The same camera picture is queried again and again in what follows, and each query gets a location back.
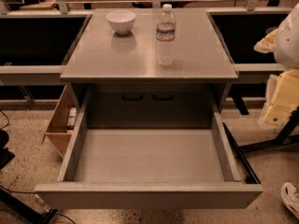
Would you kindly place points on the grey open top drawer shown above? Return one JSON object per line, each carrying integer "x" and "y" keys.
{"x": 151, "y": 154}

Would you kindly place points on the wooden box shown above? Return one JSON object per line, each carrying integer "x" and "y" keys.
{"x": 57, "y": 131}

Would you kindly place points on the black drawer handle left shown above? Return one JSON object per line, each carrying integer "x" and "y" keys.
{"x": 132, "y": 96}

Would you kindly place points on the white ceramic bowl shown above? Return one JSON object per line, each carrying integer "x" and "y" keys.
{"x": 121, "y": 21}

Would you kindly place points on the black drawer handle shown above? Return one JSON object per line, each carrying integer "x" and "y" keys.
{"x": 162, "y": 96}
{"x": 132, "y": 96}

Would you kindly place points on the black stand leg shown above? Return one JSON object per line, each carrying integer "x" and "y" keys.
{"x": 284, "y": 137}

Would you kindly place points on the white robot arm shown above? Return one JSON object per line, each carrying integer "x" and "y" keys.
{"x": 282, "y": 91}

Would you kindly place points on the black drawer handle right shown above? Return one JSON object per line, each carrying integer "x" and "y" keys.
{"x": 162, "y": 96}

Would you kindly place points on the black drawer slide rail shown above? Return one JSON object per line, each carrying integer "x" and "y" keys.
{"x": 251, "y": 177}

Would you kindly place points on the grey cabinet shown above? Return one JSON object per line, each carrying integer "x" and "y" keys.
{"x": 112, "y": 64}

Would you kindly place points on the clear plastic water bottle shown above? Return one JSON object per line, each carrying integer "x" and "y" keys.
{"x": 165, "y": 35}

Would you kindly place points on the white sneaker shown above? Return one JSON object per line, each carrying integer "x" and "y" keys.
{"x": 290, "y": 197}

